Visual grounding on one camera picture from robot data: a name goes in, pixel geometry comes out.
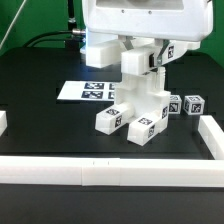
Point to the white tagged cube right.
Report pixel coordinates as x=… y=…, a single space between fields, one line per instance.
x=193 y=104

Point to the white tagged cube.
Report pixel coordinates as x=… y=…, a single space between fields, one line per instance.
x=175 y=104
x=193 y=104

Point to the white tagged cube left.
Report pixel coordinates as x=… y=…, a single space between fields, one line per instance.
x=175 y=104

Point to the white marker base plate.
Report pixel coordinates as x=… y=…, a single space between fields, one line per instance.
x=87 y=91

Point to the black vertical pole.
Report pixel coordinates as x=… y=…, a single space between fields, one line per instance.
x=71 y=13

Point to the white chair back frame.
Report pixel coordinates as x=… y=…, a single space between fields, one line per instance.
x=138 y=61

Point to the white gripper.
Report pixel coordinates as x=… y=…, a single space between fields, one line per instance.
x=184 y=20

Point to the white U-shaped fence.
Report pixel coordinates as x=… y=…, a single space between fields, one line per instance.
x=123 y=172

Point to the white chair seat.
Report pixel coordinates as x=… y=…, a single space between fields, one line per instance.
x=146 y=94

